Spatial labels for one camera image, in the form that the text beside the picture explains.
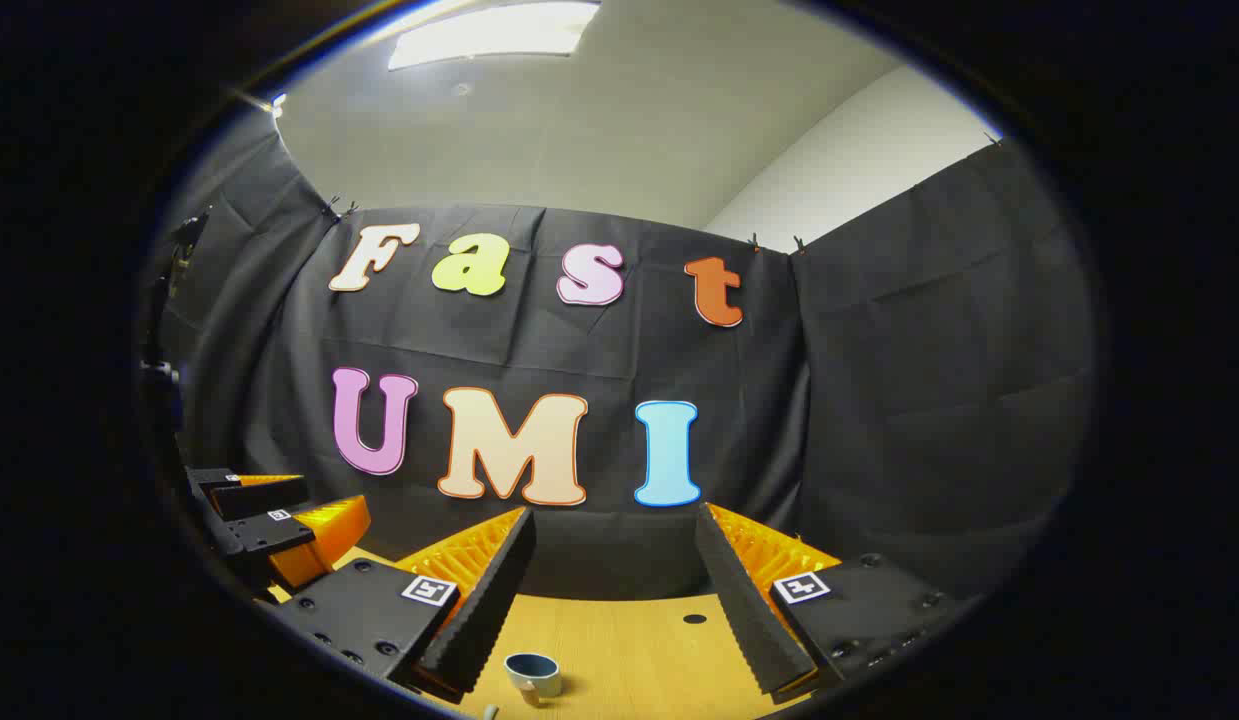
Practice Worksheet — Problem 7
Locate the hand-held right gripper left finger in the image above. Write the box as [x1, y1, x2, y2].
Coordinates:
[274, 505, 537, 704]

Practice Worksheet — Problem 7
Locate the wooden desktop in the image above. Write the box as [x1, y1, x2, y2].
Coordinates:
[267, 545, 812, 720]

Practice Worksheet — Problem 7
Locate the pale cup with wooden handle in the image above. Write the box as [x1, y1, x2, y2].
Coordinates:
[504, 652, 564, 707]

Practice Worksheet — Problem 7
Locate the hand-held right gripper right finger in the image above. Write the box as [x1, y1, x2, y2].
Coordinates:
[694, 502, 980, 704]

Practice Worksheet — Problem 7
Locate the ceiling light panel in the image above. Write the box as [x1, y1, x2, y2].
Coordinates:
[387, 0, 602, 72]

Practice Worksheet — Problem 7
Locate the dark stand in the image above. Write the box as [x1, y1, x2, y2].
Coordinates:
[137, 205, 215, 471]

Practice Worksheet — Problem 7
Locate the black backdrop cloth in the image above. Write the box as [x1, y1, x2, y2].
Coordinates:
[144, 105, 1098, 601]

